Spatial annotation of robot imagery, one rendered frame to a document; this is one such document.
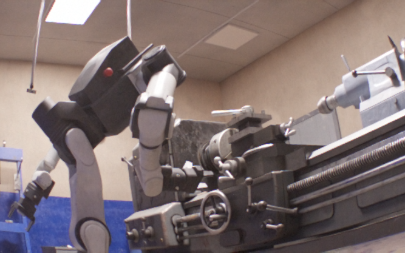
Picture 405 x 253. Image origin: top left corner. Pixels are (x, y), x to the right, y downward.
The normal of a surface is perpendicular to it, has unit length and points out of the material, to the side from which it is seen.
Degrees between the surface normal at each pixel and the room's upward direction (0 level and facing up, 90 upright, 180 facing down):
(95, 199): 90
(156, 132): 109
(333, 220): 90
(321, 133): 90
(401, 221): 90
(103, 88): 102
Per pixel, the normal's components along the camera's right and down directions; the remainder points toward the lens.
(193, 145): 0.55, -0.32
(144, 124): 0.00, 0.03
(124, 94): 0.56, 0.01
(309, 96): -0.82, -0.07
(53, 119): 0.25, -0.05
